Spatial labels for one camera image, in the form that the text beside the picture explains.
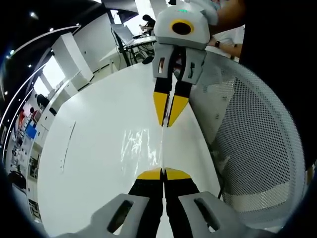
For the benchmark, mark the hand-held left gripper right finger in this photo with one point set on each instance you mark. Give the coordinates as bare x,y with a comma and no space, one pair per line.
180,198

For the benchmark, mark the black wrist watch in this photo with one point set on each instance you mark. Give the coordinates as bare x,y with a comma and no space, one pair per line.
218,44

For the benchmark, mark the grey computer monitor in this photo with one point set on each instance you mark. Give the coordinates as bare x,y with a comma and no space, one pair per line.
122,33

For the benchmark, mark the white desk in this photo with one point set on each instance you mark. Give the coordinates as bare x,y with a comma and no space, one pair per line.
138,43

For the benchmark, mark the person in black shirt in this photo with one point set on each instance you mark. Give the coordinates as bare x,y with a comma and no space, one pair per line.
272,37

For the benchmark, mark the blue box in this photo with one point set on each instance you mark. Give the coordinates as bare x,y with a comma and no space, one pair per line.
31,129

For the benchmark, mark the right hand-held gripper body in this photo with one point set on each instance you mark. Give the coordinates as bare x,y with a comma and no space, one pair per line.
183,15

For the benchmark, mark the slim white pillar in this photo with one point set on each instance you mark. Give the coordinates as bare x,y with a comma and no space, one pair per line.
70,62

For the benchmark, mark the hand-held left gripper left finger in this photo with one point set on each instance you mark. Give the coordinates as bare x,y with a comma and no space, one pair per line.
146,198

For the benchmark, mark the clear food packaging bag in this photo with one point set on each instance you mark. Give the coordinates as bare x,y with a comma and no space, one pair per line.
141,148

